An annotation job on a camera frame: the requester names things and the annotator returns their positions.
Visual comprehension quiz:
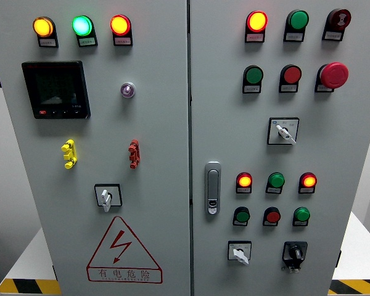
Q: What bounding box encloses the small yellow handle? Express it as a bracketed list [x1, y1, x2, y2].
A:
[60, 139, 78, 170]

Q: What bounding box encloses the large white-handle turn switch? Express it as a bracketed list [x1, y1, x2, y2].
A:
[266, 117, 300, 146]

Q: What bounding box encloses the pale grey cabinet door with display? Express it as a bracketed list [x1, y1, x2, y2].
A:
[0, 0, 192, 296]

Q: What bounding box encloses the large red stop button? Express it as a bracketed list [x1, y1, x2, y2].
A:
[319, 62, 350, 90]

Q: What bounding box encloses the large unlit green round lamp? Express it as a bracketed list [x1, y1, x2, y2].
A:
[286, 9, 310, 31]

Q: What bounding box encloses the white platform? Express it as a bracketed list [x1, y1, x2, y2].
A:
[0, 228, 58, 283]
[331, 211, 370, 281]

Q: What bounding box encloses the black display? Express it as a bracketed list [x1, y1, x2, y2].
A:
[21, 60, 91, 120]

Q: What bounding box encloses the small green lamp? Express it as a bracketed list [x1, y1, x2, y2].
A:
[293, 207, 311, 223]
[267, 171, 286, 189]

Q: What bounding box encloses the small white-handle turn switch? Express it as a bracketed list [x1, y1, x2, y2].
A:
[227, 240, 252, 266]

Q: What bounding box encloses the dark red buzzer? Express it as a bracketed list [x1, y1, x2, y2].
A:
[326, 8, 352, 31]

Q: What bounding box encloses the large green push button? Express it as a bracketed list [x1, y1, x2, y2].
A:
[243, 65, 265, 85]

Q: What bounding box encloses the large lit red round lamp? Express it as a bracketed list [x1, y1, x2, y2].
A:
[245, 10, 269, 33]
[110, 14, 132, 37]

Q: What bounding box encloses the black-handle turn switch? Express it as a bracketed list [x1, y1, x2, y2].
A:
[281, 241, 308, 274]

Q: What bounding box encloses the white round lamp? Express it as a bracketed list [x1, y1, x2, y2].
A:
[120, 81, 136, 99]

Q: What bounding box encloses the small green push button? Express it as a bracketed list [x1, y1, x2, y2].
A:
[233, 206, 251, 223]

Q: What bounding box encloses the large yellow round lamp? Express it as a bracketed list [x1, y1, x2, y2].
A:
[33, 17, 56, 38]

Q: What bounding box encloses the large red push button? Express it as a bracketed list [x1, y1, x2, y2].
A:
[280, 64, 303, 85]

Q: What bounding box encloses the pale grey cabinet door with lock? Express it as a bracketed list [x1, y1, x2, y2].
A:
[189, 0, 370, 296]

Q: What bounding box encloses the small red push button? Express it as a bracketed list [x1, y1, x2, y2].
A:
[263, 207, 282, 224]

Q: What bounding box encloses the small red handle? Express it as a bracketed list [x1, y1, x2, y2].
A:
[128, 139, 141, 170]

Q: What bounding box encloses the red warning triangle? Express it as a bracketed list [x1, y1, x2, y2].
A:
[86, 215, 163, 284]

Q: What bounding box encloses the small lit red lamp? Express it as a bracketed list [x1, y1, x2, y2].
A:
[236, 171, 253, 188]
[299, 171, 318, 188]

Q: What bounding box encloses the large lit green round lamp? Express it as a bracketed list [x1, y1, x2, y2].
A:
[72, 15, 94, 37]

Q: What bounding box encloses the silver door lock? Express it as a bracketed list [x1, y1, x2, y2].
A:
[204, 161, 222, 216]

